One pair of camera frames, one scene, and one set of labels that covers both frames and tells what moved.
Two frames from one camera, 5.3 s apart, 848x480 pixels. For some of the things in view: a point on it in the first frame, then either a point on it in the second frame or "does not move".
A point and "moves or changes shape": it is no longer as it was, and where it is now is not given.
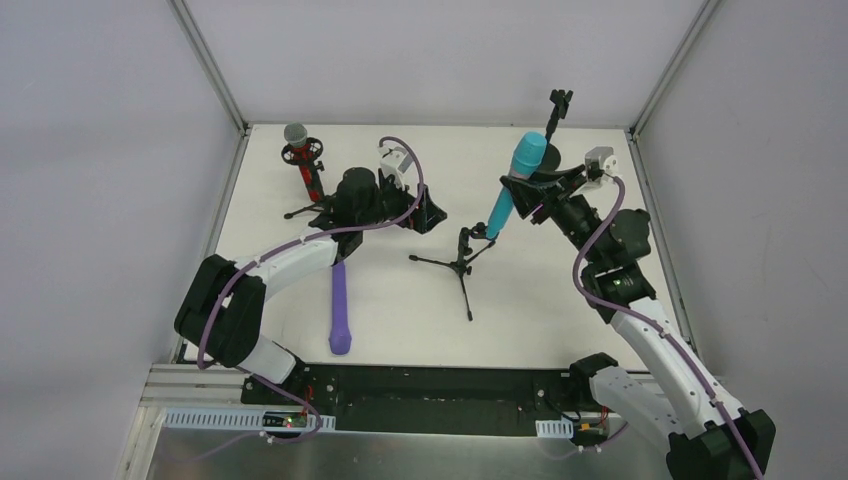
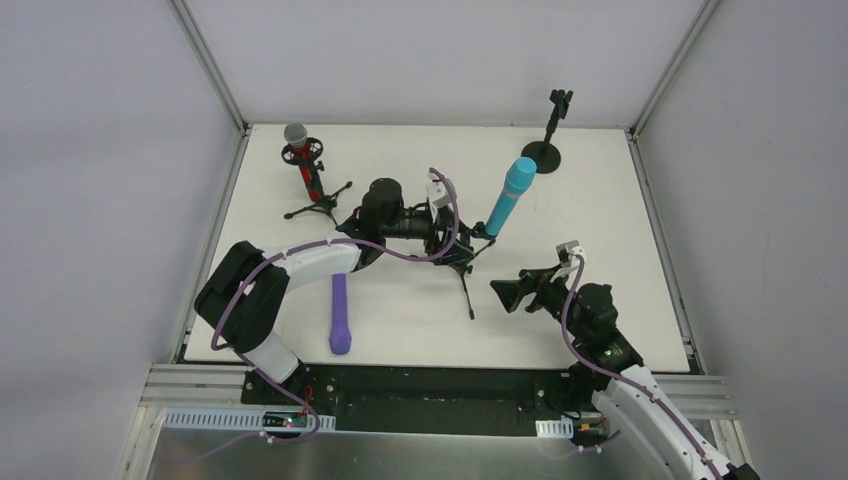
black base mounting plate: x=482 y=400 does not move
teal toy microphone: x=528 y=151 moves or changes shape
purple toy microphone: x=340 y=338 does not move
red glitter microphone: x=296 y=136 does not move
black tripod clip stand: x=461 y=265 does not move
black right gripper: x=536 y=196 → x=534 y=295
